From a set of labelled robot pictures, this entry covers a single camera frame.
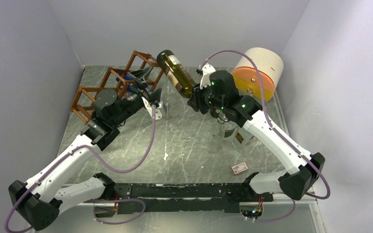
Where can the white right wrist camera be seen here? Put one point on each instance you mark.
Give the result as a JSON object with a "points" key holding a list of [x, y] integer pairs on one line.
{"points": [[207, 70]]}

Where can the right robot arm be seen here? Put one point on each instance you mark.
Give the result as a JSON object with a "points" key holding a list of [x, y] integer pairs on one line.
{"points": [[253, 118]]}

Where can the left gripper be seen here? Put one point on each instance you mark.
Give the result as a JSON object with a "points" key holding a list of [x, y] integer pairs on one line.
{"points": [[140, 76]]}

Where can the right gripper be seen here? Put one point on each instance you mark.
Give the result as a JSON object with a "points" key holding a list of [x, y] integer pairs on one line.
{"points": [[195, 100]]}

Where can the clear square glass bottle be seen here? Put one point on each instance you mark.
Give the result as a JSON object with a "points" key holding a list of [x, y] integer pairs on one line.
{"points": [[241, 138]]}

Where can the cream orange cylindrical box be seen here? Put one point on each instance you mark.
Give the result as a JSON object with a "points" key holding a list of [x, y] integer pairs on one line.
{"points": [[261, 79]]}

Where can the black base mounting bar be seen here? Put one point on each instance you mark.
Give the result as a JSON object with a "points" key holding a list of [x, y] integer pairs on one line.
{"points": [[188, 197]]}

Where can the brown wooden wine rack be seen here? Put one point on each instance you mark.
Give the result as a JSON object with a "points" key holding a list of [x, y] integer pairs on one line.
{"points": [[97, 78]]}

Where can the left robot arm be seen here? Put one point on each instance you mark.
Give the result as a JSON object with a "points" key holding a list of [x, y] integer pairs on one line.
{"points": [[43, 197]]}

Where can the blue plastic water bottle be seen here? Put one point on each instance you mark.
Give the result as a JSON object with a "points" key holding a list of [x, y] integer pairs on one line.
{"points": [[128, 78]]}

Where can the green glass wine bottle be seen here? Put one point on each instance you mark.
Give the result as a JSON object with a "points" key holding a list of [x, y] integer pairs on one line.
{"points": [[176, 73]]}

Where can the small red white box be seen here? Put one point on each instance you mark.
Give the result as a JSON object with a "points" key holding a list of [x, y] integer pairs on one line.
{"points": [[239, 168]]}

